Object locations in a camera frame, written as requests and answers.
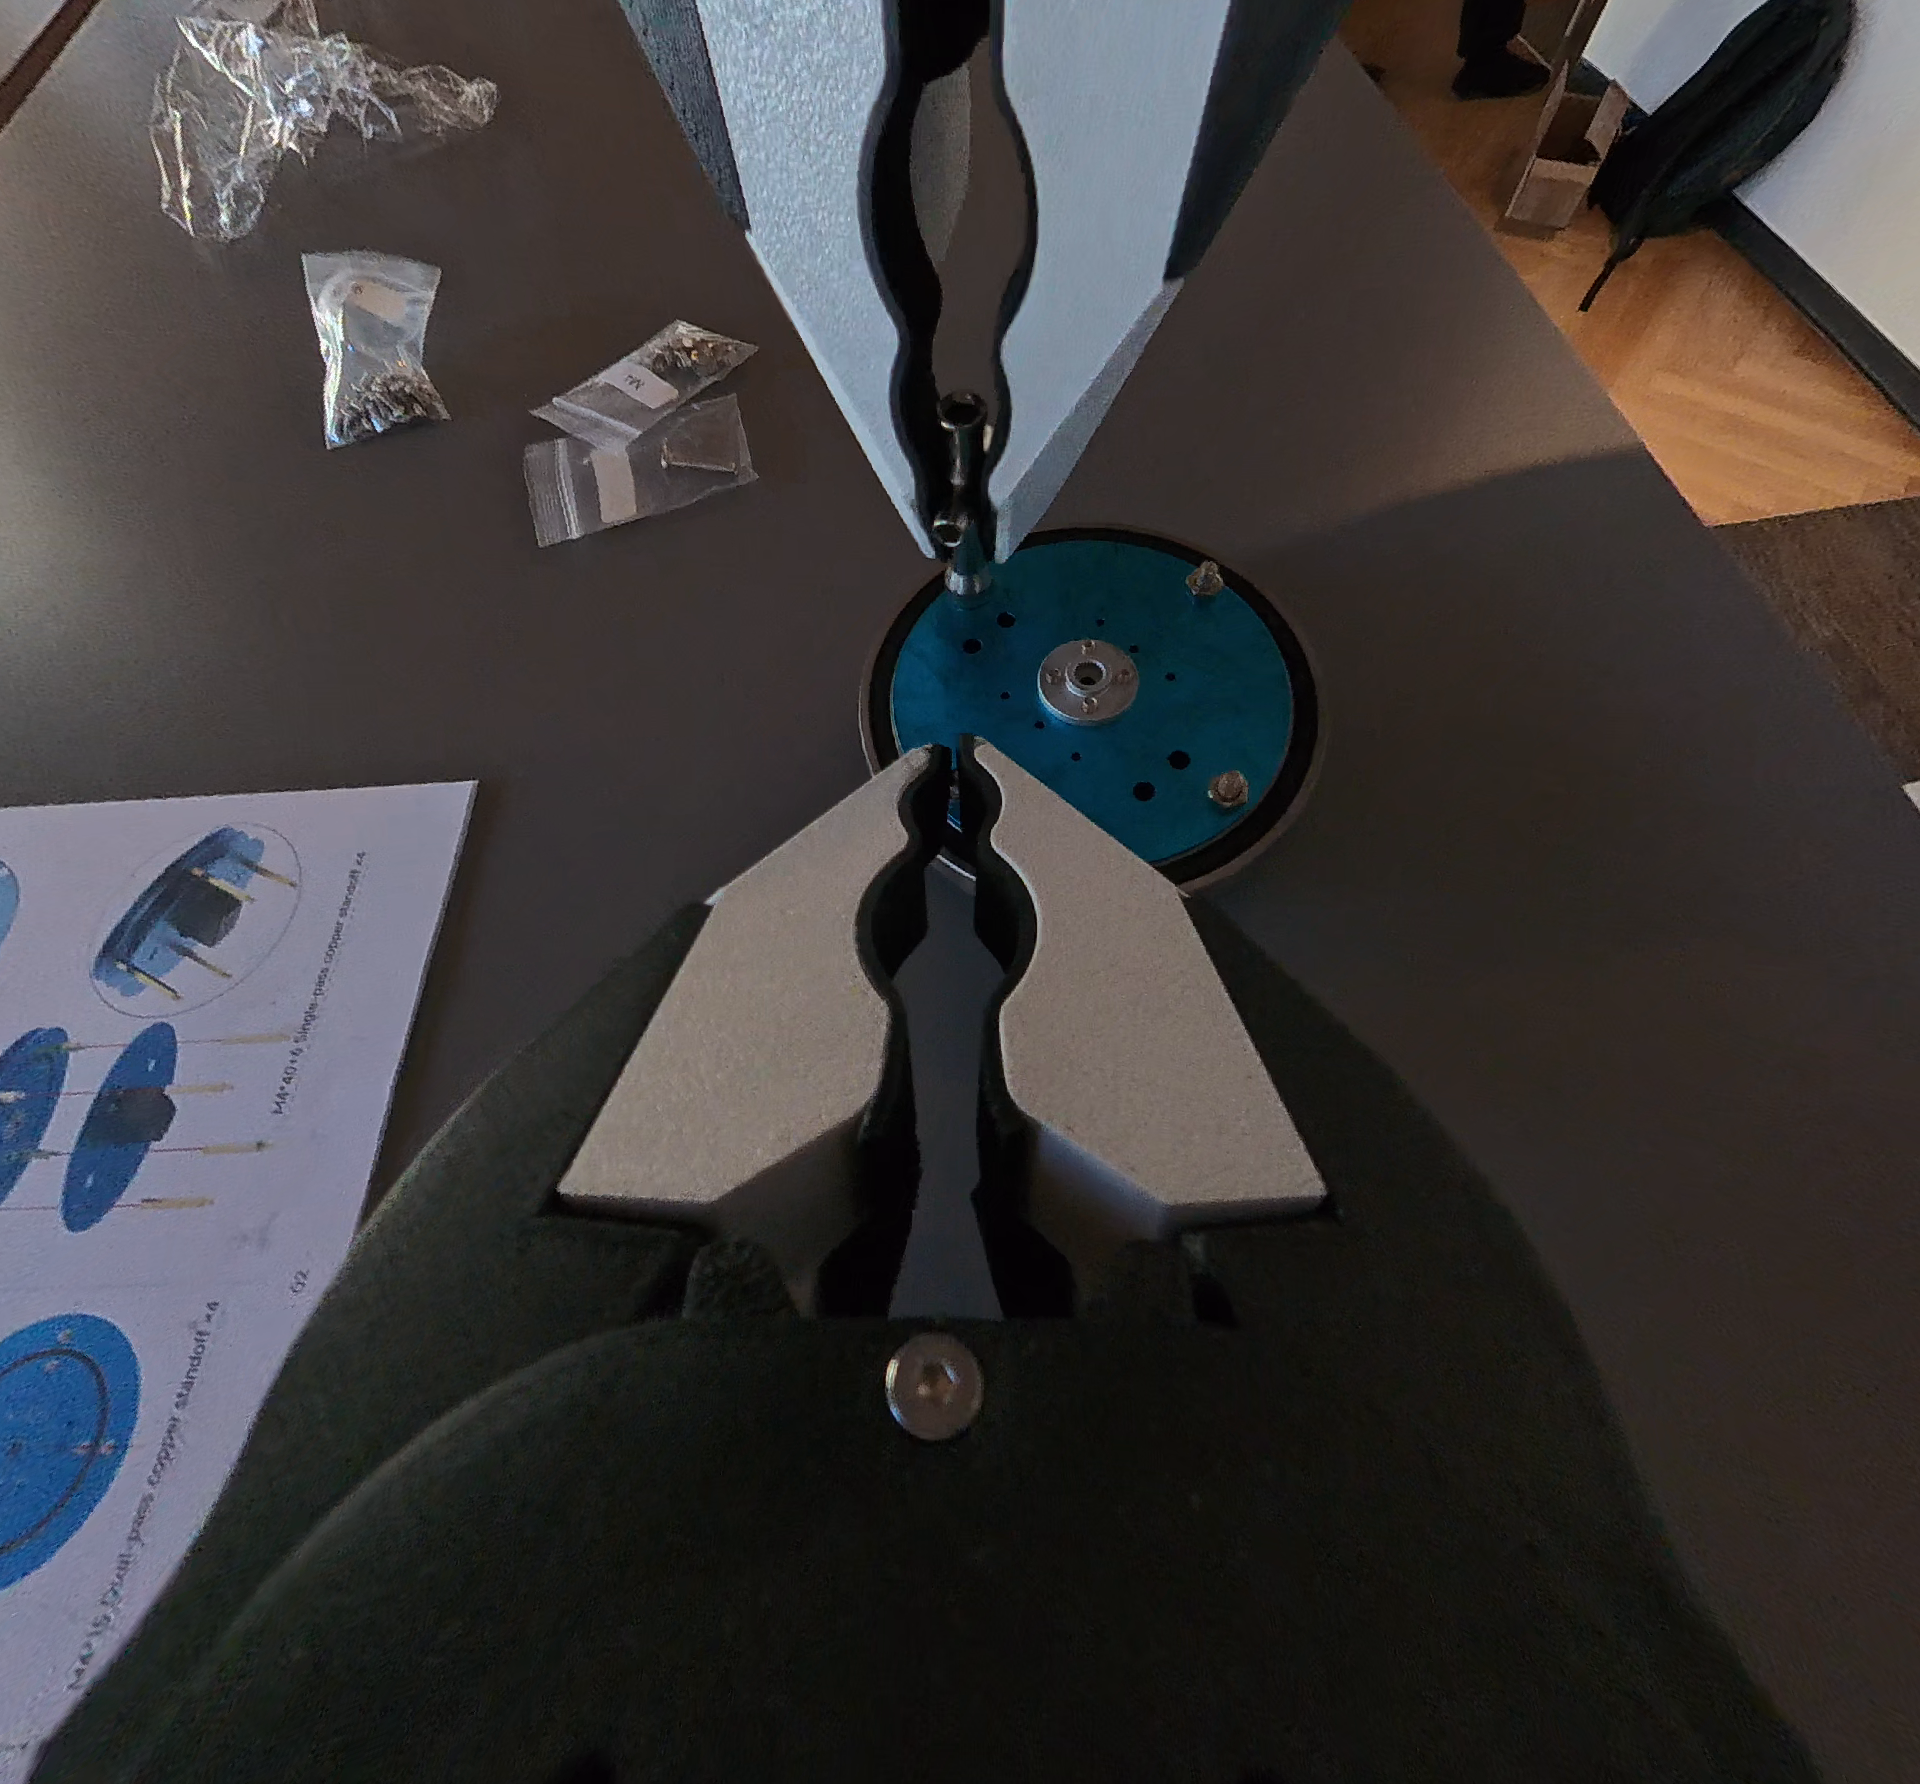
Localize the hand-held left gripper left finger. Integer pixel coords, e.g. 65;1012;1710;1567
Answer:
559;745;950;1235

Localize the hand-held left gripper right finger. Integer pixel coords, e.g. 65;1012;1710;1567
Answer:
961;737;1333;1242

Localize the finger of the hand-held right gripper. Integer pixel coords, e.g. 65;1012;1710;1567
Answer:
660;0;967;559
982;0;1270;562

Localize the blue disc with black rim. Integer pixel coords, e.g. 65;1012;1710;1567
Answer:
859;526;1326;902

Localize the metal cross socket wrench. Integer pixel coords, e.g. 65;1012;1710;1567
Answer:
927;387;1004;604

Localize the clear plastic parts bag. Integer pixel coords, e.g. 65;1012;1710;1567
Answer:
523;391;756;550
528;320;761;444

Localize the small cardboard box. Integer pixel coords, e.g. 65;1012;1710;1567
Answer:
1500;57;1640;237

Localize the black bag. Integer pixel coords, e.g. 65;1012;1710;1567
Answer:
1579;0;1866;312

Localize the clear bag of dark screws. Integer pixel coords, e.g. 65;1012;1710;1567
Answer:
301;254;452;452

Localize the instruction sheet with blue drawings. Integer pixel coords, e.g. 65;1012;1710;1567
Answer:
0;777;480;1747

